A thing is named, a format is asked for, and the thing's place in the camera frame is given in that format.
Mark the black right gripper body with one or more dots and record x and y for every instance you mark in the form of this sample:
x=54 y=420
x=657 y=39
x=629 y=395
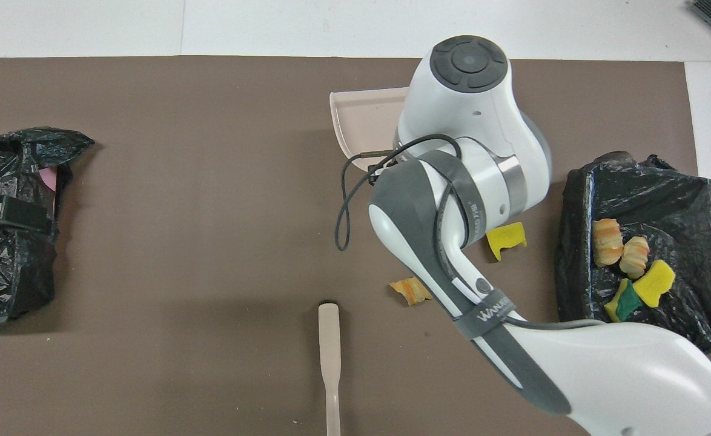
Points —
x=384 y=171

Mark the beige plastic dustpan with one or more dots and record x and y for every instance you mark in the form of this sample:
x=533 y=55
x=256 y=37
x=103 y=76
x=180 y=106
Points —
x=367 y=121

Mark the notched yellow sponge piece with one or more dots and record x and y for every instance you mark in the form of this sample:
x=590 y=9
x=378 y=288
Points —
x=507 y=237

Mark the beige hand brush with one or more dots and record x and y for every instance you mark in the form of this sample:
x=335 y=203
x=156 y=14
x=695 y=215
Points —
x=329 y=345

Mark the large striped croissant piece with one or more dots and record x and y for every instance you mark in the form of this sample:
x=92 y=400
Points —
x=608 y=242

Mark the yellow green sponge piece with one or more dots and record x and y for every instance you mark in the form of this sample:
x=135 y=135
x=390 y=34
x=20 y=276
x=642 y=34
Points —
x=625 y=303

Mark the yellow sponge wedge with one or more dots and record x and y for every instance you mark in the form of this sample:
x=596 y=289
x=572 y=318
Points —
x=655 y=283

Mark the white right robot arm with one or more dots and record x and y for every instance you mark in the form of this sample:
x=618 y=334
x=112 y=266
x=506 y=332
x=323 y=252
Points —
x=470 y=121

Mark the black bag lined pink bin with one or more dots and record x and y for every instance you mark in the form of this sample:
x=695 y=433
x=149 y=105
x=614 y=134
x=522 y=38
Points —
x=10 y=272

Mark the brown table mat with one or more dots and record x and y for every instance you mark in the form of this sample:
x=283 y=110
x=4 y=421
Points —
x=210 y=151

